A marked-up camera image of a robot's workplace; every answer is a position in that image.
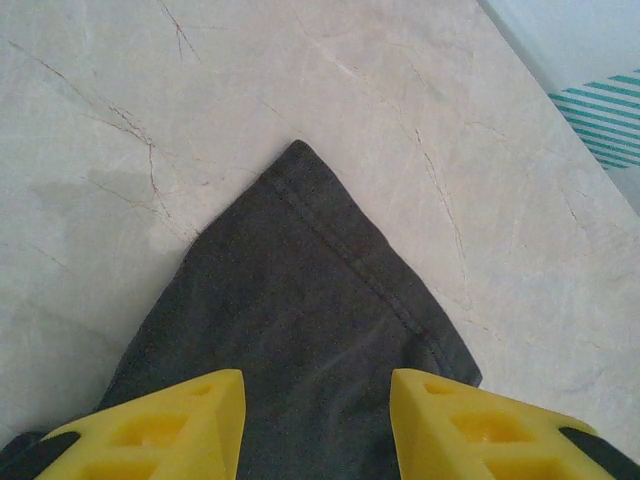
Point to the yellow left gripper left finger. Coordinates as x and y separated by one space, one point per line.
165 435

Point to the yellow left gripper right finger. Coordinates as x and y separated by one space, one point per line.
490 440

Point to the dark grey t-shirt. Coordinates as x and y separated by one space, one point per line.
300 300

